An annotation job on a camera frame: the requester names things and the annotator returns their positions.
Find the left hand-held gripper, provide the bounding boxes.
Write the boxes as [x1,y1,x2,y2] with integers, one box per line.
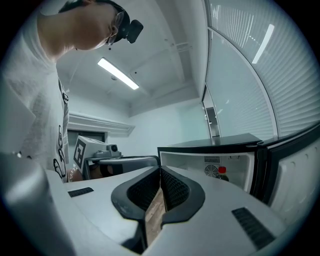
[73,135,161,180]

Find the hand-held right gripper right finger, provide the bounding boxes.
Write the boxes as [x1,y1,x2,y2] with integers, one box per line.
[146,165,289,256]

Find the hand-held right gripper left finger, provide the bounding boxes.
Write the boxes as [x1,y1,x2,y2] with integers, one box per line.
[45,164,162,256]

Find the dark bottle with red cap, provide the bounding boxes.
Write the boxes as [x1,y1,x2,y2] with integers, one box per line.
[215,166,230,183]

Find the black mini fridge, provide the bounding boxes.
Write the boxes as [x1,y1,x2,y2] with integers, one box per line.
[156,124,320,226]

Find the long ceiling light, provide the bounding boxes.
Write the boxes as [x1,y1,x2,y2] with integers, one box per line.
[96,56,140,91]

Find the person in white shirt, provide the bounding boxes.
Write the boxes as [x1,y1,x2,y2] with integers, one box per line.
[0,12,71,186]

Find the person's glasses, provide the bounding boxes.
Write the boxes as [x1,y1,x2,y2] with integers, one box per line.
[104,8,126,46]

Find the glass partition with blinds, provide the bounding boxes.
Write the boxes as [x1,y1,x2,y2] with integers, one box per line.
[201,0,320,141]

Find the person's head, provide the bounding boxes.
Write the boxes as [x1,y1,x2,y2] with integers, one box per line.
[37,0,126,61]

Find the white wall ledge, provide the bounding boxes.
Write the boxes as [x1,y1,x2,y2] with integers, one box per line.
[67,110,136,137]

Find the black head-worn camera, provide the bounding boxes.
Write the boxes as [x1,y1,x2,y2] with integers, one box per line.
[116,11,145,45]

